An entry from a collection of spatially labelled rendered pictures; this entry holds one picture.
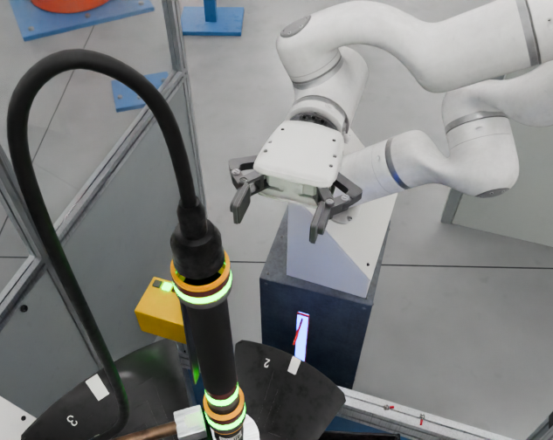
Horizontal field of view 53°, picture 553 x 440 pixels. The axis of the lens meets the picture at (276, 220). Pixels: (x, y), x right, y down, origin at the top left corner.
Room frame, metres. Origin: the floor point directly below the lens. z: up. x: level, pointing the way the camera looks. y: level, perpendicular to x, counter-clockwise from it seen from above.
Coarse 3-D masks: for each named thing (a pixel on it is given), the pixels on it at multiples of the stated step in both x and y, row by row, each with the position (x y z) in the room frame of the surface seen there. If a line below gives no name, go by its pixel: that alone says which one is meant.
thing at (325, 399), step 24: (240, 360) 0.46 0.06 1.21; (288, 360) 0.47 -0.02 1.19; (240, 384) 0.42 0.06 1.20; (264, 384) 0.42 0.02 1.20; (288, 384) 0.43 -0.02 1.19; (312, 384) 0.43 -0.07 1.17; (264, 408) 0.38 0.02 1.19; (288, 408) 0.38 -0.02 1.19; (312, 408) 0.39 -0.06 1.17; (336, 408) 0.40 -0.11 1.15; (264, 432) 0.34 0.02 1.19; (288, 432) 0.34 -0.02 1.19; (312, 432) 0.35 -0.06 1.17
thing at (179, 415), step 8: (192, 408) 0.24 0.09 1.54; (200, 408) 0.24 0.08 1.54; (176, 416) 0.23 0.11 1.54; (184, 416) 0.23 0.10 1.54; (248, 416) 0.27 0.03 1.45; (176, 424) 0.22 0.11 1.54; (184, 424) 0.22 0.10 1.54; (200, 424) 0.22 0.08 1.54; (208, 424) 0.23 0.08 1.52; (248, 424) 0.26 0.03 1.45; (184, 432) 0.22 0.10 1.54; (192, 432) 0.22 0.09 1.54; (200, 432) 0.22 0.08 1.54; (208, 432) 0.22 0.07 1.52; (248, 432) 0.25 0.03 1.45; (256, 432) 0.25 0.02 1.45
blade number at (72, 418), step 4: (68, 412) 0.28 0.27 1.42; (72, 412) 0.28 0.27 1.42; (64, 416) 0.28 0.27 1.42; (68, 416) 0.28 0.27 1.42; (72, 416) 0.28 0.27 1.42; (76, 416) 0.28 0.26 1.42; (60, 420) 0.27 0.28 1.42; (64, 420) 0.28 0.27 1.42; (68, 420) 0.28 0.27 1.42; (72, 420) 0.28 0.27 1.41; (76, 420) 0.28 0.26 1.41; (80, 420) 0.28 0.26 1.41; (68, 424) 0.27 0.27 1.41; (72, 424) 0.27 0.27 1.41; (76, 424) 0.27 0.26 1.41; (80, 424) 0.27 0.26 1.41; (68, 428) 0.27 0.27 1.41; (72, 428) 0.27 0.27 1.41; (76, 428) 0.27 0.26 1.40
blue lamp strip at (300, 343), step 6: (300, 318) 0.57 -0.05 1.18; (306, 318) 0.56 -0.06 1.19; (306, 324) 0.56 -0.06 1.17; (300, 330) 0.57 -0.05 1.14; (306, 330) 0.56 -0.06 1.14; (300, 336) 0.57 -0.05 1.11; (306, 336) 0.56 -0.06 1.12; (300, 342) 0.57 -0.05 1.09; (300, 348) 0.57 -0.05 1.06; (300, 354) 0.57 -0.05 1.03
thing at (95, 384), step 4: (96, 376) 0.32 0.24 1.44; (88, 380) 0.32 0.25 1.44; (92, 380) 0.32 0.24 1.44; (96, 380) 0.32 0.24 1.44; (100, 380) 0.32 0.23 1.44; (88, 384) 0.31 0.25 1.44; (92, 384) 0.31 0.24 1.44; (96, 384) 0.31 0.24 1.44; (100, 384) 0.32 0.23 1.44; (92, 388) 0.31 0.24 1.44; (96, 388) 0.31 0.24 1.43; (100, 388) 0.31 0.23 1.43; (104, 388) 0.31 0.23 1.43; (96, 392) 0.31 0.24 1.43; (100, 392) 0.31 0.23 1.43; (104, 392) 0.31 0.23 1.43; (96, 396) 0.30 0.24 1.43; (100, 396) 0.30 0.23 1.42; (104, 396) 0.30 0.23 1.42
